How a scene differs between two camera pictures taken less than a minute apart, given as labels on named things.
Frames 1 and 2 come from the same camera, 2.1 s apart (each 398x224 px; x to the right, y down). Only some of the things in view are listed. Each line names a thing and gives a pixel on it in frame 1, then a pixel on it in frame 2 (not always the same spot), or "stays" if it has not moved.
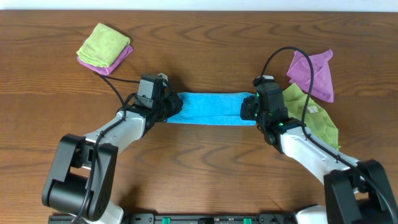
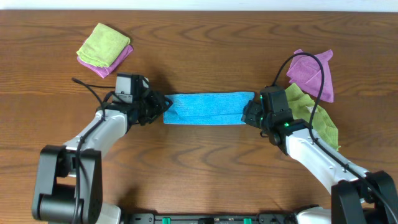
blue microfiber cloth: (211, 108) stays
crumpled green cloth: (318, 123) stays
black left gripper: (173, 104) to (154, 104)
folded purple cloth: (106, 71) stays
